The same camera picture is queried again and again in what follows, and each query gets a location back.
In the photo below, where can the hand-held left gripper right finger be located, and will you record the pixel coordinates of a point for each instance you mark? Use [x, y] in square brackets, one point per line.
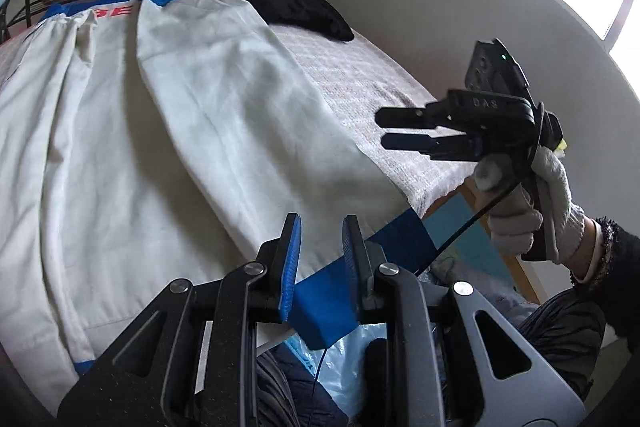
[352, 267]

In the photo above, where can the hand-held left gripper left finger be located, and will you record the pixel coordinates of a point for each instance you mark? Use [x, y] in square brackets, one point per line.
[290, 267]

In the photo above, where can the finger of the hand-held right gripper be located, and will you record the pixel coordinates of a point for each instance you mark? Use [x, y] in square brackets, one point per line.
[405, 142]
[405, 117]

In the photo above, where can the white and blue jacket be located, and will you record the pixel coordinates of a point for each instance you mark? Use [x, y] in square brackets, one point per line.
[175, 132]

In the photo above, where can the person's right forearm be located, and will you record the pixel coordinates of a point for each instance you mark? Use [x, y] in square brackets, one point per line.
[615, 257]

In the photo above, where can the person's right hand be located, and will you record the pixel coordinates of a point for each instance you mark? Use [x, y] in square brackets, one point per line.
[557, 192]

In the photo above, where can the pink plaid blanket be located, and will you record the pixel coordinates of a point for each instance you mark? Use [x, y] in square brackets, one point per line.
[360, 97]

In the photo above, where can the light blue wood-framed board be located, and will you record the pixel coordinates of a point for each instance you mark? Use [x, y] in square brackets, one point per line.
[447, 219]

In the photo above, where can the clear plastic bag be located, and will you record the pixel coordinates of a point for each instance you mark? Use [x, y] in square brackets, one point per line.
[345, 367]

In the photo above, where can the black cloth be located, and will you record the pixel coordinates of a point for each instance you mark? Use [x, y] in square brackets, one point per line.
[300, 9]

